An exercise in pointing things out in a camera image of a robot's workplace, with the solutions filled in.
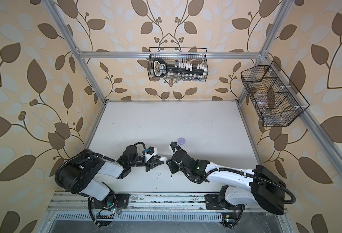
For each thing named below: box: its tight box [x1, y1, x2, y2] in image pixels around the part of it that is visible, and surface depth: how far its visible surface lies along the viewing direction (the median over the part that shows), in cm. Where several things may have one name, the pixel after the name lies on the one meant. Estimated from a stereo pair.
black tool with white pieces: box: [152, 58, 208, 78], surface depth 84 cm
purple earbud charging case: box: [177, 137, 186, 146], surface depth 101 cm
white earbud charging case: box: [158, 156, 168, 164], surface depth 82 cm
